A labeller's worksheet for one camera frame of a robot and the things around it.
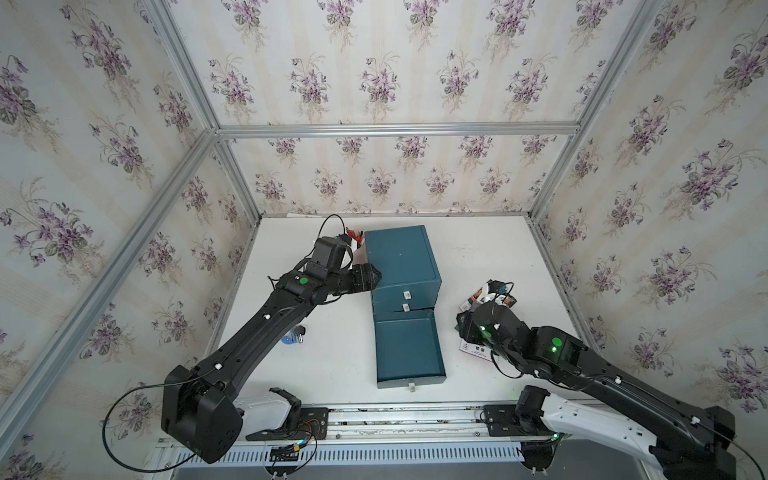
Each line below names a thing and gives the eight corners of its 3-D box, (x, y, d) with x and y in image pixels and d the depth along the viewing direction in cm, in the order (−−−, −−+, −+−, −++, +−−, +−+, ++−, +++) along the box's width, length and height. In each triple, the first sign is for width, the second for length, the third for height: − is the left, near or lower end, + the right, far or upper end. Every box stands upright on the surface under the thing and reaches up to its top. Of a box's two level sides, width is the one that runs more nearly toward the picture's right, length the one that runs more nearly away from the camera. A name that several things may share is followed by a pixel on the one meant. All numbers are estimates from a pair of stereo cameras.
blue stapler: (283, 344, 88) (281, 340, 86) (287, 330, 91) (284, 325, 89) (303, 344, 88) (300, 340, 86) (305, 330, 91) (303, 325, 89)
